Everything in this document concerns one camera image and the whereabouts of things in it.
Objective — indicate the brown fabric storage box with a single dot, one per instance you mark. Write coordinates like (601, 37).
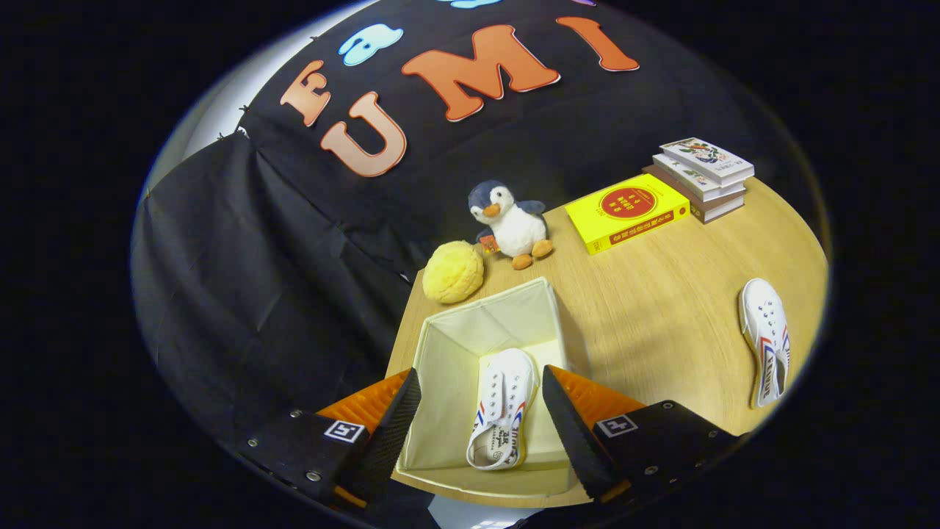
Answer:
(455, 345)

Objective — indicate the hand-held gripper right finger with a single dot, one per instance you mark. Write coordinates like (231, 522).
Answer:
(573, 433)

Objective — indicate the white canvas shoe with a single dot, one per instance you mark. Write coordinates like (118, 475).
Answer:
(507, 375)
(760, 308)

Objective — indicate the white book flower cover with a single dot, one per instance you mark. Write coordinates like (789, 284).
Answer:
(705, 156)

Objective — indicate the black backdrop cloth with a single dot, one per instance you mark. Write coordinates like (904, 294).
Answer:
(257, 257)

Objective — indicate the penguin plush toy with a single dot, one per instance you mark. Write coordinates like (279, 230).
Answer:
(518, 228)

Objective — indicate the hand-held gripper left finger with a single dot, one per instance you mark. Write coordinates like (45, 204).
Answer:
(393, 433)

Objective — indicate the white book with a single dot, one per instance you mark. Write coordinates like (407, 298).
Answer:
(683, 176)

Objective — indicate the yellow round plush toy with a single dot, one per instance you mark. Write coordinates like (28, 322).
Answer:
(452, 273)

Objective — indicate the brown cover book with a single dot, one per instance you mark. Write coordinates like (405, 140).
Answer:
(720, 209)

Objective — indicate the yellow book red label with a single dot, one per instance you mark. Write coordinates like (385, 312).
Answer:
(624, 209)

